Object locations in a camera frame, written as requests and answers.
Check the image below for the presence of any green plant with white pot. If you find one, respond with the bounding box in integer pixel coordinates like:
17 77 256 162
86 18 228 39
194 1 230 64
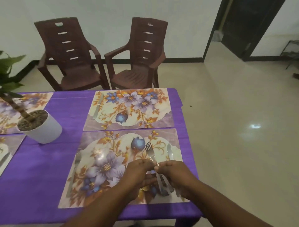
0 50 63 144

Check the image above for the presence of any steel fork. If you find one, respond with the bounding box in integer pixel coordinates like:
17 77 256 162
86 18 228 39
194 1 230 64
149 142 175 193
66 151 82 198
144 142 168 196

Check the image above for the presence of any person's right forearm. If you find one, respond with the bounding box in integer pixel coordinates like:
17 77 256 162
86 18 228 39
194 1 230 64
184 179 274 227

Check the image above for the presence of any person's left forearm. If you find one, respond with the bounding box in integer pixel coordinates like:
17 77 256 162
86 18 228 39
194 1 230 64
60 185 137 227

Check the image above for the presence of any brown plastic chair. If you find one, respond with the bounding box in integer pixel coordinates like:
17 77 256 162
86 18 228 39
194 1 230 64
104 17 168 90
34 17 110 92

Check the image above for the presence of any black wire rack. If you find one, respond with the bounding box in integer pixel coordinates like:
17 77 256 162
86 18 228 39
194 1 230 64
280 40 299 70

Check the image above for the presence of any person's left hand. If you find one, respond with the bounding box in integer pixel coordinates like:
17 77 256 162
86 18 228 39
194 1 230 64
119 159 158 199

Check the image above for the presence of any purple cloth table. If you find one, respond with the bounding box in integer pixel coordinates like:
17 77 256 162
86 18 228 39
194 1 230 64
0 88 203 227

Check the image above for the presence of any floral placemat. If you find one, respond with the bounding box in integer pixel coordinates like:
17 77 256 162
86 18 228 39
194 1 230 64
0 134 26 178
83 88 175 131
0 92 54 135
58 128 191 209

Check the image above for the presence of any dark wooden door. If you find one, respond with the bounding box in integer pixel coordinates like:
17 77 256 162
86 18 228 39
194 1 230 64
221 0 287 59

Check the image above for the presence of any person's right hand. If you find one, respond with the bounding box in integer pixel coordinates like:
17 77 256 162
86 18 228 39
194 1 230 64
154 160 199 199

